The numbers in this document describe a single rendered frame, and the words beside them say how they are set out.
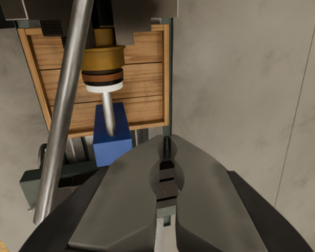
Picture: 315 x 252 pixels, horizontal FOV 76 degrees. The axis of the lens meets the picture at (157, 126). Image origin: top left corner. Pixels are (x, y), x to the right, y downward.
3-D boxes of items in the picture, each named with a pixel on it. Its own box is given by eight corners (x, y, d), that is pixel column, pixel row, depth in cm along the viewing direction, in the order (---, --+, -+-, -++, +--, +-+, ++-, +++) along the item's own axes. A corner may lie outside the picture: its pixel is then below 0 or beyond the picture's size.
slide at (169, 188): (43, 181, 63) (39, 191, 59) (175, 159, 71) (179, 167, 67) (58, 220, 71) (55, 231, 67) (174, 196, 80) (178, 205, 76)
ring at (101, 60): (62, 29, 29) (75, 90, 34) (126, 27, 31) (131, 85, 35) (71, 27, 37) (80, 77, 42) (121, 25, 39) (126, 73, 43)
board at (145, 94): (22, 27, 49) (16, 28, 46) (165, 23, 56) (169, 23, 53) (54, 134, 63) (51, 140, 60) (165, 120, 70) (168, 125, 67)
